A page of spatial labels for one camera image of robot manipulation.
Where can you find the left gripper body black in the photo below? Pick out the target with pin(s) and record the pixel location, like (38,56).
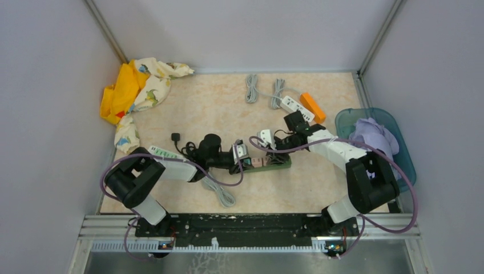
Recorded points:
(226,162)

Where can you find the small white green-plug strip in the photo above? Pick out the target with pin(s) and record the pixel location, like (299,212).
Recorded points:
(154,150)

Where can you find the black plug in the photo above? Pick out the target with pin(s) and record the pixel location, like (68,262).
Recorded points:
(175,137)

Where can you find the yellow dinosaur cloth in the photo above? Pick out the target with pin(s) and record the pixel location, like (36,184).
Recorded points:
(141,85)

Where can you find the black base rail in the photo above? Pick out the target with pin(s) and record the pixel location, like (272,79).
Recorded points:
(244,230)

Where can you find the white usb power strip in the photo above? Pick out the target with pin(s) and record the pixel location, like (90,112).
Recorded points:
(290,105)

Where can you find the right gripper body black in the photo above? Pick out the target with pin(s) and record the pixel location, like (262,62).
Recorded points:
(288,142)

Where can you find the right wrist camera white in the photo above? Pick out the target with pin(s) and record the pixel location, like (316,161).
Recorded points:
(266,139)

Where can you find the orange power strip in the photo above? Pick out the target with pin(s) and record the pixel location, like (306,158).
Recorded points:
(310,104)

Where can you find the grey coiled cable small strip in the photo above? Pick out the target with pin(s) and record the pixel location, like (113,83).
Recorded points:
(225,198)

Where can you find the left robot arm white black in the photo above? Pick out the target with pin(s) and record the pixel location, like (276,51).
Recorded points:
(131,179)

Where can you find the teal plastic bin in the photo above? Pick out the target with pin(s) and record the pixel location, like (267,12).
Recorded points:
(346,119)

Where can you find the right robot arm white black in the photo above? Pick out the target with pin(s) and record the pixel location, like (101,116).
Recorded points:
(369,177)

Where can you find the purple cloth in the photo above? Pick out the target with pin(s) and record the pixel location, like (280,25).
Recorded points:
(368,131)

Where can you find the teal plug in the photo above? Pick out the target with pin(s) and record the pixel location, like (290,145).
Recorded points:
(247,163)

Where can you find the green long power strip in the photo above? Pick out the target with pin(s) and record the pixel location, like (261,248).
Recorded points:
(276,164)

